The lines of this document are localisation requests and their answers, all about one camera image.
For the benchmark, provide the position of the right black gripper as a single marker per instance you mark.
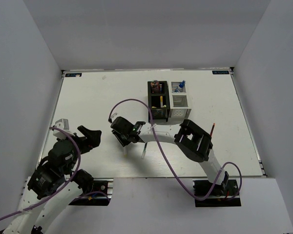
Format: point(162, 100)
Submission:
point(124, 143)

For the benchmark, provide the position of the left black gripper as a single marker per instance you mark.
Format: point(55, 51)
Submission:
point(93, 140)

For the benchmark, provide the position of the pink tube of crayons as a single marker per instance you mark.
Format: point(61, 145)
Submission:
point(155, 86)

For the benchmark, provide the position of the blue cap spray bottle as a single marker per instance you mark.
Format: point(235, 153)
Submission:
point(180, 87)

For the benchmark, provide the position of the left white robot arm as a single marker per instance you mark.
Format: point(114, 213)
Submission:
point(56, 181)

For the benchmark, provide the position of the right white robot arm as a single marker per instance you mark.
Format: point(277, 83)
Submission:
point(191, 139)

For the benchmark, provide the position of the green gel pen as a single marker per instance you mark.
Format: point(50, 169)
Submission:
point(144, 151)

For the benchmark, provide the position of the black mesh organizer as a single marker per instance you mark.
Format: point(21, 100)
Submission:
point(159, 113)

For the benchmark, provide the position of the white mesh organizer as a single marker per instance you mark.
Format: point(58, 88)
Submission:
point(180, 103)

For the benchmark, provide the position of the red pen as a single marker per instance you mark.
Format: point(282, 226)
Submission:
point(212, 129)

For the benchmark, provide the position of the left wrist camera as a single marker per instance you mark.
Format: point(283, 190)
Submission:
point(62, 124)

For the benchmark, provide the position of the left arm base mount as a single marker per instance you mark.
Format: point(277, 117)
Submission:
point(99, 195)

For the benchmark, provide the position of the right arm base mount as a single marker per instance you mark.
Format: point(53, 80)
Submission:
point(218, 197)

